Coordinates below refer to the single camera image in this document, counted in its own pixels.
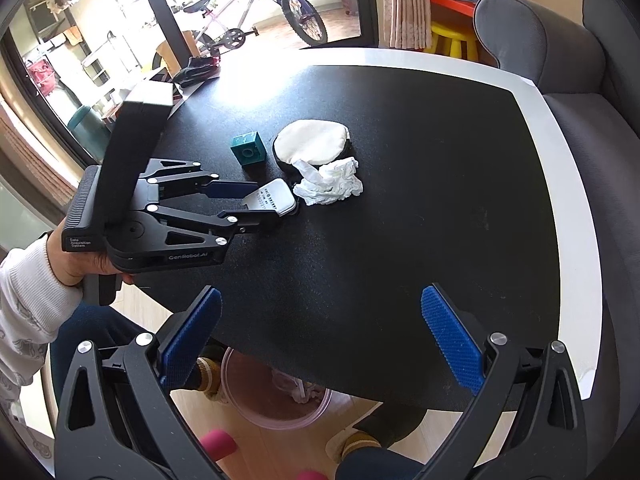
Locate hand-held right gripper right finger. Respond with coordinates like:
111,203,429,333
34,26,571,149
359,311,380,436
420,284,587,480

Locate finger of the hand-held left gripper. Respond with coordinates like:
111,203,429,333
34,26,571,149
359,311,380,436
134,158,260,206
147,202,281,251

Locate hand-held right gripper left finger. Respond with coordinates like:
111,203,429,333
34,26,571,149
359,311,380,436
55,285,223,480

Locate white printed packet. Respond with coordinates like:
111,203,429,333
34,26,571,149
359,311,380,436
242,177,296,218

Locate white tissue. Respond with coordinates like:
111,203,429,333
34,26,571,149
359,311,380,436
292,156,363,206
272,367,321,403

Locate pink translucent bin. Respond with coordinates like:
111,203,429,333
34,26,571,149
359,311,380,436
220,345,333,430

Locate person's left forearm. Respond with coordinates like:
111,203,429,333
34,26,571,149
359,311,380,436
0,237,83,401

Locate person's left hand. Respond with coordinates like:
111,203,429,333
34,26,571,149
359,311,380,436
45,232,136,289

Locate teal toy block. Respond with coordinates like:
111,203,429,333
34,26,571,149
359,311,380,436
230,130,265,167

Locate beige striped sock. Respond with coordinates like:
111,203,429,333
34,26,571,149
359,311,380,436
195,355,223,401
345,430,383,456

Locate white metal rack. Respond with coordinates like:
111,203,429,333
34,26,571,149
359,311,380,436
80,30,146,106

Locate black and red gloves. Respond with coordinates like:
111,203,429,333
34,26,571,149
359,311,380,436
172,55,221,88

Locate person's left leg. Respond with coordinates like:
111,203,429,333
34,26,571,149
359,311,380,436
50,302,171,401

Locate person's leg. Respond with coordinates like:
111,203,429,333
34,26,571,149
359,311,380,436
50,302,171,401
335,447,426,480

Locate cardboard box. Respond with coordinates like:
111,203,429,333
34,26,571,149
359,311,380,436
155,32,201,73

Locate white round cloth pouch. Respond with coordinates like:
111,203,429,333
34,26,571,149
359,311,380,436
272,119,351,181

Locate black shoe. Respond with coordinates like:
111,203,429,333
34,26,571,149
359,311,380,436
325,402,428,463

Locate person's right leg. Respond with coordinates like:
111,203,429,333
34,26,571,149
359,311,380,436
335,447,426,480

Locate white bicycle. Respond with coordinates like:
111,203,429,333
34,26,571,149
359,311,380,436
180,0,328,58

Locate pink patterned curtain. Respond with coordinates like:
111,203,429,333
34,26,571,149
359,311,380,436
382,0,433,50

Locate yellow plastic stool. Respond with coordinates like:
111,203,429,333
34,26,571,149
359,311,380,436
424,21,481,63

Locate orange desk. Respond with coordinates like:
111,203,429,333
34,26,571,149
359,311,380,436
429,0,483,23

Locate grey fabric sofa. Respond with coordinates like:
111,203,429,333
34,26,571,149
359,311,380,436
474,0,640,441

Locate black sliding door frame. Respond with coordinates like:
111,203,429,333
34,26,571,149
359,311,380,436
350,0,382,43

